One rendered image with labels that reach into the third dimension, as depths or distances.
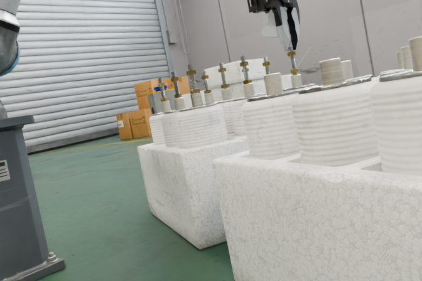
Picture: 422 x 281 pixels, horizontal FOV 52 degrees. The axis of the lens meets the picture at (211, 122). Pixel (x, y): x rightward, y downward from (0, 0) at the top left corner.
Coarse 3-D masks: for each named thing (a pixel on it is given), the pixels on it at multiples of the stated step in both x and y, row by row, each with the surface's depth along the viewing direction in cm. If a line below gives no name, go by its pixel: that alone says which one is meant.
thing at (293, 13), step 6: (288, 12) 95; (294, 12) 95; (288, 18) 95; (294, 18) 95; (288, 24) 97; (294, 24) 95; (294, 30) 95; (294, 36) 96; (294, 42) 96; (294, 48) 96
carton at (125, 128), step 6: (120, 114) 503; (126, 114) 495; (120, 120) 505; (126, 120) 497; (120, 126) 507; (126, 126) 499; (120, 132) 510; (126, 132) 501; (132, 132) 496; (120, 138) 511; (126, 138) 503; (132, 138) 495
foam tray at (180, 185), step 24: (216, 144) 80; (240, 144) 82; (144, 168) 110; (168, 168) 87; (192, 168) 78; (168, 192) 91; (192, 192) 78; (216, 192) 80; (168, 216) 96; (192, 216) 78; (216, 216) 80; (192, 240) 81; (216, 240) 79
